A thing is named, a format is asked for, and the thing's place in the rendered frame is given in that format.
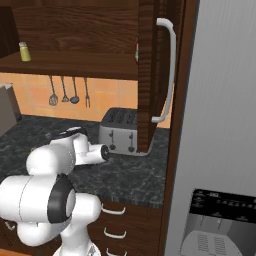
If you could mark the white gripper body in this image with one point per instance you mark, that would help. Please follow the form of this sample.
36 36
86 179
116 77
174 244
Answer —
74 130

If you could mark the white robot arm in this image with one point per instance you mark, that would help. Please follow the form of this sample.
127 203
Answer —
40 203

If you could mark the yellow-green shaker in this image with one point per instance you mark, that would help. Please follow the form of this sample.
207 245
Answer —
25 53

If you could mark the dark wood cabinet door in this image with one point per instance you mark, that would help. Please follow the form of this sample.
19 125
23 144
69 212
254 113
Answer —
148 73
8 31

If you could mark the hanging grey ladle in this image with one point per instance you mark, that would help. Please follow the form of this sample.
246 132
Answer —
74 96

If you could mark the hanging grey meat fork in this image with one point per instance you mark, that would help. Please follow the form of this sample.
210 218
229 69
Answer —
87 96

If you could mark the hanging grey spatula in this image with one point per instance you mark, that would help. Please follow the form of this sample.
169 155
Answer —
64 95

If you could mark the silver four-slot toaster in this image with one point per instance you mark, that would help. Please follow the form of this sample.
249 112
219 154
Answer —
120 133

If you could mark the dark wood side panel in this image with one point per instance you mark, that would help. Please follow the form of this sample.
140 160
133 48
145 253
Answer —
176 133

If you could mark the dark wood drawer front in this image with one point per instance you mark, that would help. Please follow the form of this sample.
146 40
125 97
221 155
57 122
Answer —
140 252
140 238
143 215

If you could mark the grey fridge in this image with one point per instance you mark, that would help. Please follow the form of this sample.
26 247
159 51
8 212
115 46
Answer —
216 116

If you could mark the dark wood wall cabinet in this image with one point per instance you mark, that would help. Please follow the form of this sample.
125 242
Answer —
76 33

